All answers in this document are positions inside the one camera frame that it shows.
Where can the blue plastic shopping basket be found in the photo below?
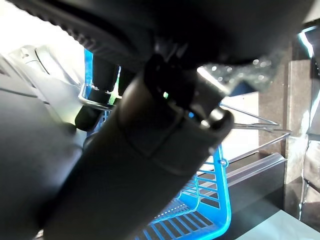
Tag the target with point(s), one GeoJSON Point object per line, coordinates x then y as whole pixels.
{"type": "Point", "coordinates": [225, 197]}

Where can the green bottle in basket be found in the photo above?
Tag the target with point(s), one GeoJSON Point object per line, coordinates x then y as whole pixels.
{"type": "Point", "coordinates": [113, 96]}

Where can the clear plastic price rail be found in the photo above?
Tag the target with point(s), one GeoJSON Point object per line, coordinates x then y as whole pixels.
{"type": "Point", "coordinates": [255, 170]}

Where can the black store shelf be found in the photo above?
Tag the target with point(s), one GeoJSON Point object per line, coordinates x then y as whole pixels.
{"type": "Point", "coordinates": [275, 100]}

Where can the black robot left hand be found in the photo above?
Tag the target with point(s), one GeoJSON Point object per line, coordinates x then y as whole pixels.
{"type": "Point", "coordinates": [140, 155]}

